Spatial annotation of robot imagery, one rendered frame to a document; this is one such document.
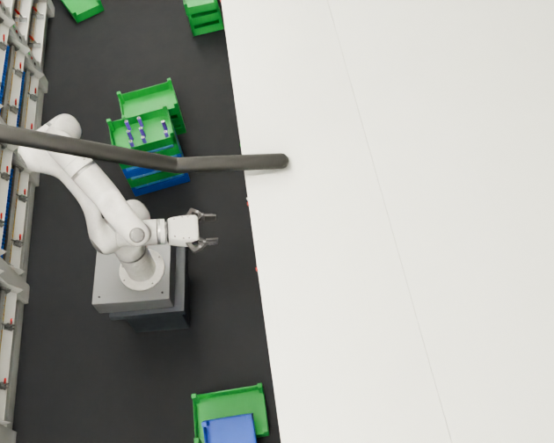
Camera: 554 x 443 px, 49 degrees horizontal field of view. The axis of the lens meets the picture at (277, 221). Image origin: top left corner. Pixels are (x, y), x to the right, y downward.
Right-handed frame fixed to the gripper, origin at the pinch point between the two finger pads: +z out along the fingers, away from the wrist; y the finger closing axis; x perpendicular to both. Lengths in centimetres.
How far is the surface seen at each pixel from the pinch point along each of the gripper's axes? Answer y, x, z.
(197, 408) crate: 33, -91, -6
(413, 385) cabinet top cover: 86, 99, 14
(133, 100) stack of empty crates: -136, -79, -31
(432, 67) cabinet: 34, 102, 31
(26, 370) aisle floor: 3, -107, -81
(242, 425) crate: 45, -79, 11
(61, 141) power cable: 50, 104, -29
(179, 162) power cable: 50, 98, -13
